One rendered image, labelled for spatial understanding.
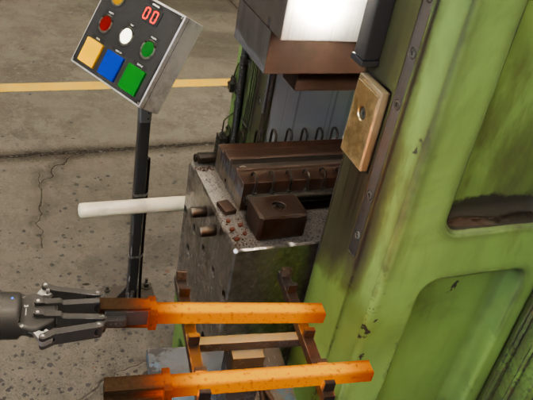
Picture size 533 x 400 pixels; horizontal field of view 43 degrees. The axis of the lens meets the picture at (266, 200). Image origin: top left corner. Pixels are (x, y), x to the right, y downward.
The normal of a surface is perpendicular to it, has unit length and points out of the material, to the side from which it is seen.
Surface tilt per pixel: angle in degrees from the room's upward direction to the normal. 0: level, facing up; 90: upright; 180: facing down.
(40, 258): 0
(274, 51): 90
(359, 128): 90
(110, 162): 0
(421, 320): 90
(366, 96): 90
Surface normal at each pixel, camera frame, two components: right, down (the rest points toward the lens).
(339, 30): 0.35, 0.58
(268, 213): 0.17, -0.81
